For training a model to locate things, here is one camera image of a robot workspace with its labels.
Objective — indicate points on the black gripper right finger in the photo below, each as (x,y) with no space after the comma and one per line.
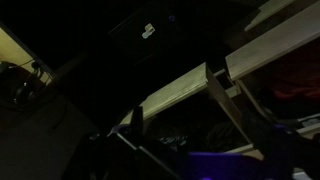
(286,150)

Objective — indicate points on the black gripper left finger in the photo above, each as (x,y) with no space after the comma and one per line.
(133,156)

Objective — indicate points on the black cloth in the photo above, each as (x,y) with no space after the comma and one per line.
(226,136)

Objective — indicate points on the red cloth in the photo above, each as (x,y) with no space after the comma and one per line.
(296,91)

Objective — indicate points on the black box with sticker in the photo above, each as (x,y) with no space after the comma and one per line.
(146,36)

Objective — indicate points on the black headphones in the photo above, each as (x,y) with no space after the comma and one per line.
(23,88)

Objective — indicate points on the wooden desk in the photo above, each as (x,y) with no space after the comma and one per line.
(13,50)

